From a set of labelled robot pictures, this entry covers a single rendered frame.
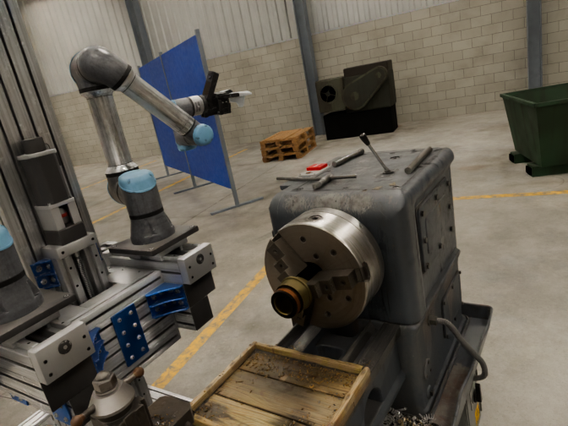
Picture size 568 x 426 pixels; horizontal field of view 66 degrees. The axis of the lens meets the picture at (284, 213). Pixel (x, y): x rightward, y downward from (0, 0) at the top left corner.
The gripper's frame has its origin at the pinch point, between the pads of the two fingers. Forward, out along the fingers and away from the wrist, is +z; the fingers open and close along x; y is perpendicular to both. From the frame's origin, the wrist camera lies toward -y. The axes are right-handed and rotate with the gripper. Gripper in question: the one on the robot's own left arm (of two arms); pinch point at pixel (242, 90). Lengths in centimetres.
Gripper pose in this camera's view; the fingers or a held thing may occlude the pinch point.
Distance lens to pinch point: 189.5
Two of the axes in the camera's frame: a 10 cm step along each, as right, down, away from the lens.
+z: 7.8, -3.2, 5.4
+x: 6.2, 2.5, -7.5
